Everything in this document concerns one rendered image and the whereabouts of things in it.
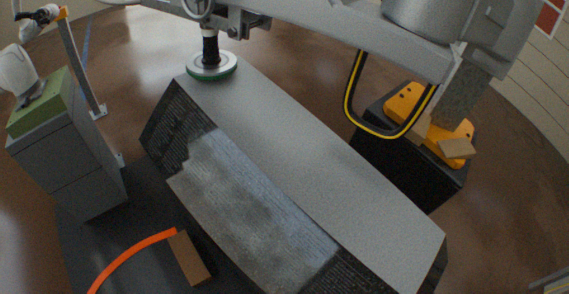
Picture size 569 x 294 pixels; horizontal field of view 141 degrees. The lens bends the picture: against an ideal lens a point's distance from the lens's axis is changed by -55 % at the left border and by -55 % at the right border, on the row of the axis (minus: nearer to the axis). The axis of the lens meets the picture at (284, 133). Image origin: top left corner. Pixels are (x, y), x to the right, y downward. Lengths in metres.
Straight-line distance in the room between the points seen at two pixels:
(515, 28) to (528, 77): 5.50
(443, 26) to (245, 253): 0.74
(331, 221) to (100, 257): 1.40
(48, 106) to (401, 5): 1.26
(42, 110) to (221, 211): 0.91
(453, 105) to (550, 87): 5.66
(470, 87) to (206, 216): 1.18
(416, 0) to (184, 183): 0.83
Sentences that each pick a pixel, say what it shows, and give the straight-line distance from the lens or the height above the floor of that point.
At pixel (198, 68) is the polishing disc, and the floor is 0.88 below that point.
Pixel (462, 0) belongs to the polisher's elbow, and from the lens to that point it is 0.50.
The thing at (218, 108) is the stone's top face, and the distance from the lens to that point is 0.80.
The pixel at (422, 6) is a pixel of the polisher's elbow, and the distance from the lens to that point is 0.47.
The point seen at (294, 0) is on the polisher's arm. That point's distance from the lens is 0.54.
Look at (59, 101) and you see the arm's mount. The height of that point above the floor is 0.85.
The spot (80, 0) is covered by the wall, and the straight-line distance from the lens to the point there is 7.12.
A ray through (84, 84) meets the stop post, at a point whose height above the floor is 0.37.
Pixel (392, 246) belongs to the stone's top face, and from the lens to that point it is 0.64.
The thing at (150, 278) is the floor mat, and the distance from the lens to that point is 1.45.
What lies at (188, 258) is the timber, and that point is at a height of 0.14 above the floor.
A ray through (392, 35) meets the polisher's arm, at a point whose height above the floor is 1.23.
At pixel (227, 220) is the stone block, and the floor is 0.69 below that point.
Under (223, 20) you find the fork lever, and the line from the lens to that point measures 0.75.
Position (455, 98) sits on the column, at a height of 0.96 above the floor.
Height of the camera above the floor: 1.34
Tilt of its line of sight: 46 degrees down
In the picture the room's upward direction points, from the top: 11 degrees clockwise
